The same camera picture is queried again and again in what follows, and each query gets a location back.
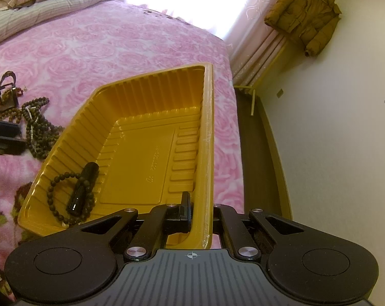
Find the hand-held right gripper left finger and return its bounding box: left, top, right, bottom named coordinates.
left=73, top=192, right=193, bottom=261

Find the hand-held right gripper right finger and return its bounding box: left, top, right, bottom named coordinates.
left=212, top=203, right=308, bottom=261

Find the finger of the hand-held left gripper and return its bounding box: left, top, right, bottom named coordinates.
left=0, top=119, right=20, bottom=136
left=0, top=135, right=26, bottom=156

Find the dark bead necklace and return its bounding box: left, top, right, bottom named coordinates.
left=20, top=97, right=65, bottom=160

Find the black strap wristwatch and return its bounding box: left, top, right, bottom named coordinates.
left=0, top=70, right=21, bottom=113

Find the dark bead bracelet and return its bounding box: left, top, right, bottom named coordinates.
left=46, top=171, right=96, bottom=225

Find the yellow ribbed plastic tray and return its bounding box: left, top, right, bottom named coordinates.
left=18, top=62, right=215, bottom=251

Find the striped folded quilt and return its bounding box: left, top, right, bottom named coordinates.
left=0, top=0, right=121, bottom=51

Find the pink floral blanket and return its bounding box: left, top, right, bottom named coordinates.
left=0, top=0, right=246, bottom=294

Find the olive brown padded jacket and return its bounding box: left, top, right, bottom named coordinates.
left=264, top=0, right=342, bottom=57

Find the pink patterned curtain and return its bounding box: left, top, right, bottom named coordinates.
left=223, top=0, right=336, bottom=87

